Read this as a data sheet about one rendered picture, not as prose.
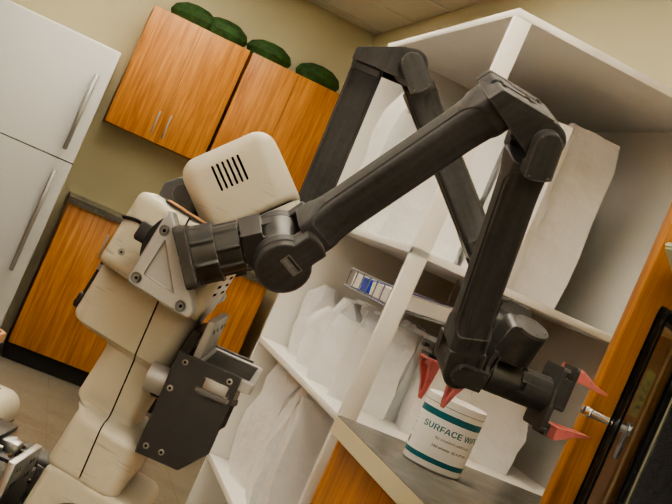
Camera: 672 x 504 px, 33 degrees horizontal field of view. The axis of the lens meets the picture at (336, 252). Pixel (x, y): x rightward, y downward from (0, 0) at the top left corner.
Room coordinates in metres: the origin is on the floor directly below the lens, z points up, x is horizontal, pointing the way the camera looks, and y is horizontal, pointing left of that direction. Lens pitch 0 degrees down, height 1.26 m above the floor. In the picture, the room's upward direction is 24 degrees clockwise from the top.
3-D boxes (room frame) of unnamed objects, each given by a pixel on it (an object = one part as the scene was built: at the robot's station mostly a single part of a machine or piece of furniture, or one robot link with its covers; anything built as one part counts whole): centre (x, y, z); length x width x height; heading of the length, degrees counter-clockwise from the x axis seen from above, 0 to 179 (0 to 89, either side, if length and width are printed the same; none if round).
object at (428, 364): (1.98, -0.25, 1.14); 0.07 x 0.07 x 0.09; 15
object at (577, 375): (1.75, -0.43, 1.22); 0.09 x 0.07 x 0.07; 105
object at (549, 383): (1.73, -0.36, 1.20); 0.07 x 0.07 x 0.10; 15
